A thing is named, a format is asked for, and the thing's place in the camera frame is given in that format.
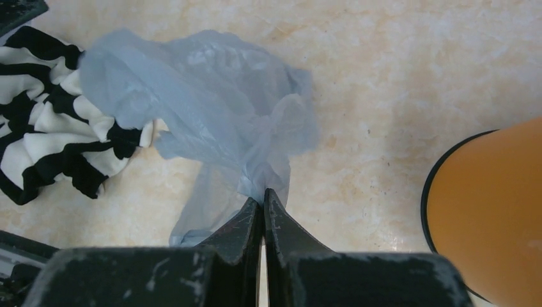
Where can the black white striped cloth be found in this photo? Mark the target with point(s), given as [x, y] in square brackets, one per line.
[49, 130]

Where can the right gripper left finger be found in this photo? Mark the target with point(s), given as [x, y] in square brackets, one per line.
[223, 270]

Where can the orange gold-rimmed trash bin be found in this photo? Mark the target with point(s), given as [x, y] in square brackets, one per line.
[481, 209]

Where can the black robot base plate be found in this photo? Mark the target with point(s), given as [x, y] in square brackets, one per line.
[22, 260]

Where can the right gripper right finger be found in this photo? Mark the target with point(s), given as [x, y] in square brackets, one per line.
[304, 272]

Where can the translucent blue plastic trash bag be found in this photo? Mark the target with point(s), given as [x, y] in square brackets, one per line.
[239, 110]

